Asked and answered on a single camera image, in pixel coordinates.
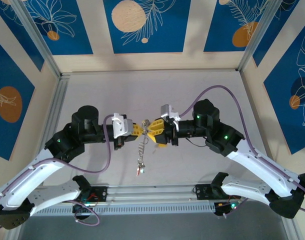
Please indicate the aluminium side rail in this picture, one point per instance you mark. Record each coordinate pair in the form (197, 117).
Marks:
(55, 112)

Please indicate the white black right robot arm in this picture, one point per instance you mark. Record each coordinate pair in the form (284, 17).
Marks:
(257, 167)

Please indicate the black base controller box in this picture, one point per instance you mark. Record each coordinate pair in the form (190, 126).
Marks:
(225, 208)
(81, 210)

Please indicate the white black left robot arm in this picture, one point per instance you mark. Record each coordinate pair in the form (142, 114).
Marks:
(40, 177)

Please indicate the yellow key tag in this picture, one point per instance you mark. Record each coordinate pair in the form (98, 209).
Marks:
(162, 146)

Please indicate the aluminium frame post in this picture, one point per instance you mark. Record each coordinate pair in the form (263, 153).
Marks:
(37, 40)
(257, 35)
(291, 228)
(15, 233)

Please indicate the metal key holder with rings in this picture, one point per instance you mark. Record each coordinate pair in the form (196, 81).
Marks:
(144, 124)

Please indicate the aluminium front rail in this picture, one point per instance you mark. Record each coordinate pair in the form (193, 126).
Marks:
(152, 193)

